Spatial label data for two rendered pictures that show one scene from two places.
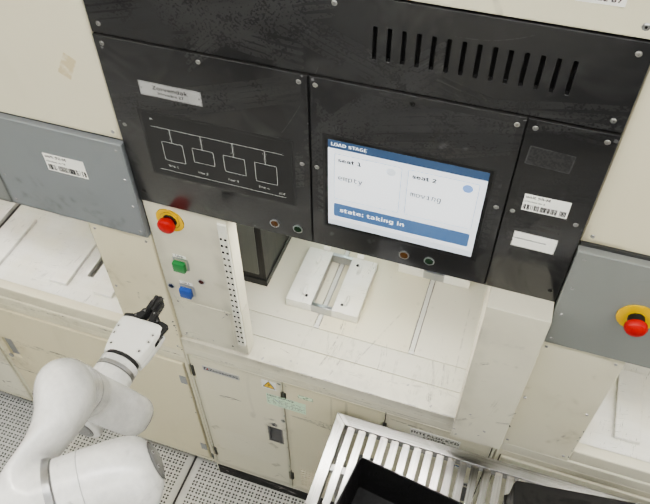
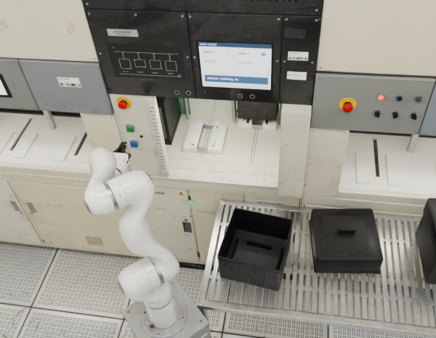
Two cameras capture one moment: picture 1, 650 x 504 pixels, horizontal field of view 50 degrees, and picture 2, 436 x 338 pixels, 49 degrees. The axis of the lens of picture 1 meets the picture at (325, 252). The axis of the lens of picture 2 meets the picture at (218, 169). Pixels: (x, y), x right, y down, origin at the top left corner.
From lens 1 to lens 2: 73 cm
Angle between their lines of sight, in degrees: 5
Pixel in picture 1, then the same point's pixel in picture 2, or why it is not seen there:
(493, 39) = not seen: outside the picture
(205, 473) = not seen: hidden behind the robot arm
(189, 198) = (133, 87)
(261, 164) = (168, 61)
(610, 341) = (339, 120)
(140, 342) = (119, 161)
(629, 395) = (361, 163)
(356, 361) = (225, 171)
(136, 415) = not seen: hidden behind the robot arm
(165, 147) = (121, 62)
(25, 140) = (47, 72)
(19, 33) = (47, 15)
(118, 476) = (137, 181)
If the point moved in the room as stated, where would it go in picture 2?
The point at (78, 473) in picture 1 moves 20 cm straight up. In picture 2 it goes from (120, 182) to (105, 136)
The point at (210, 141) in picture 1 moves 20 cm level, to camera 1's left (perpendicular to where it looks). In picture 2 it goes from (143, 53) to (92, 61)
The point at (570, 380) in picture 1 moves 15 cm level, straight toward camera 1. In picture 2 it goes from (327, 148) to (318, 171)
